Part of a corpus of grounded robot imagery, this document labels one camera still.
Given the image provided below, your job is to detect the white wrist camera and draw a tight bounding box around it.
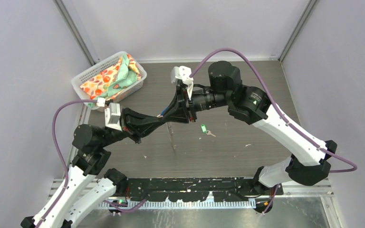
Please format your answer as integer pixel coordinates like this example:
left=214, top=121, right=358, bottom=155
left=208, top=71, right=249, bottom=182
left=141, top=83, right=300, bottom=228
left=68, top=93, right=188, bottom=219
left=105, top=103, right=122, bottom=131
left=170, top=66, right=194, bottom=100

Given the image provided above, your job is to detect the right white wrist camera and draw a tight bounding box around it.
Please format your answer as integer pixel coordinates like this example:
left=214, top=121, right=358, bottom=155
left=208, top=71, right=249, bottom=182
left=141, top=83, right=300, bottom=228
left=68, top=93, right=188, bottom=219
left=170, top=66, right=194, bottom=100

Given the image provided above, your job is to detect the colourful patterned cloth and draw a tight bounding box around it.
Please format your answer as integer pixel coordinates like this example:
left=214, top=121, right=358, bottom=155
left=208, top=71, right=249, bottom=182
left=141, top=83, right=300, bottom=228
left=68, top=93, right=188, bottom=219
left=80, top=54, right=142, bottom=108

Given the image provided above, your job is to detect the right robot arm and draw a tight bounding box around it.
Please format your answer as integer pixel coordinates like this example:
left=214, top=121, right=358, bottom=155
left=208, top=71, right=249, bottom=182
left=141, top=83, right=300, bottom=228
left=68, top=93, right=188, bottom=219
left=162, top=61, right=337, bottom=195

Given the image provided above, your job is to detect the metal keyring holder plate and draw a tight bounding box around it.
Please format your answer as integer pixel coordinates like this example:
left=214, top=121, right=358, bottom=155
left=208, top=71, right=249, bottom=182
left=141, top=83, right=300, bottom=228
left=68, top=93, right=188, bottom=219
left=166, top=123, right=177, bottom=156

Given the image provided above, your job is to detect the green tagged key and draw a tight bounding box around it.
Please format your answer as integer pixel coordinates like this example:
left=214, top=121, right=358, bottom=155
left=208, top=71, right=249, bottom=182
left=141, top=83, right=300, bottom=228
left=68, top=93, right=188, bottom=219
left=201, top=124, right=216, bottom=137

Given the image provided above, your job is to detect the blue tagged key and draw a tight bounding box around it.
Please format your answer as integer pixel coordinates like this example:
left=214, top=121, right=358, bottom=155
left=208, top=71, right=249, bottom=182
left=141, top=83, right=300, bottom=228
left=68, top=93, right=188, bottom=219
left=157, top=107, right=169, bottom=118

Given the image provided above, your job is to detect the white slotted cable duct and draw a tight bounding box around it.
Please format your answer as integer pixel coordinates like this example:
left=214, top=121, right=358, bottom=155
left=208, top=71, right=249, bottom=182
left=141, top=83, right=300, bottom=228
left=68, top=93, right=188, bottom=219
left=91, top=200, right=256, bottom=209

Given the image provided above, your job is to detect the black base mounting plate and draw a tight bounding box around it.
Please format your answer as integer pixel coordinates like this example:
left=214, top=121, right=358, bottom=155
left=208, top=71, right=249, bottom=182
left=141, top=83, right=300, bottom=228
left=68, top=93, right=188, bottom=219
left=114, top=177, right=283, bottom=202

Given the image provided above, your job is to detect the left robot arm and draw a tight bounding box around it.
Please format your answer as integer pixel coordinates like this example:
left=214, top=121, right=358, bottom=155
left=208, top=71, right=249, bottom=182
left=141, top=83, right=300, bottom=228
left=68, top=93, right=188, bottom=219
left=20, top=103, right=166, bottom=228

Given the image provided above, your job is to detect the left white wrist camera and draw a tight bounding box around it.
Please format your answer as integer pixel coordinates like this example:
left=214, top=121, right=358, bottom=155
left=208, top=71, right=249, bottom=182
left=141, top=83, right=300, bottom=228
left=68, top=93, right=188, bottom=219
left=105, top=103, right=122, bottom=131

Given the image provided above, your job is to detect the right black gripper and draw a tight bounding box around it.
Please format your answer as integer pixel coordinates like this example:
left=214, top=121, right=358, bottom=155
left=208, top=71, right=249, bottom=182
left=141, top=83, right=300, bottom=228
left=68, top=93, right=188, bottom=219
left=161, top=84, right=230, bottom=124

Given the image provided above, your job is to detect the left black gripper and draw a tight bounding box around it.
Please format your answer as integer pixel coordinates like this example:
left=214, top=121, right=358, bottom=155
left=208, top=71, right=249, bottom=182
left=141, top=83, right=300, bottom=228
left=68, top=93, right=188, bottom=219
left=98, top=104, right=162, bottom=147

